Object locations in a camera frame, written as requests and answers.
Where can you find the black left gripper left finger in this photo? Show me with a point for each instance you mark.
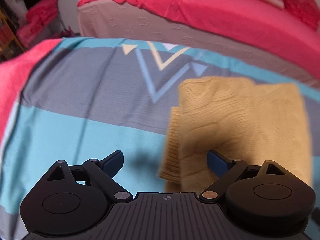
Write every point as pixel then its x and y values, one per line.
pixel 69 200

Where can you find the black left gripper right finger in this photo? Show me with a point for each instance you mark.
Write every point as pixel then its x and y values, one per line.
pixel 264 200

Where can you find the tan cable-knit sweater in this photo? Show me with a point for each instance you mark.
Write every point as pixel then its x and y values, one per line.
pixel 240 120

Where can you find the blue grey patterned sheet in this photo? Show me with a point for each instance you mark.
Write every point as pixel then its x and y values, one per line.
pixel 89 97

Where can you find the pink fleece blanket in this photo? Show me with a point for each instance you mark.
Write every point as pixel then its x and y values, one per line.
pixel 14 74

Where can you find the wooden shelf unit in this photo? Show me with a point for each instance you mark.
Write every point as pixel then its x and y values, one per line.
pixel 11 47

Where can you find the folded magenta blanket stack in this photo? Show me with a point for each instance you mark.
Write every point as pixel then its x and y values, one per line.
pixel 37 18

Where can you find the mauve embossed mattress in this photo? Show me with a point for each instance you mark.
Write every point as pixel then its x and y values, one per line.
pixel 108 19

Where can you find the red ruffled pillow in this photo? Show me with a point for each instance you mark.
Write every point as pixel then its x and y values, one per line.
pixel 307 11

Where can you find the red bed sheet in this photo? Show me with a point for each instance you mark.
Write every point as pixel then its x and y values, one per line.
pixel 253 22

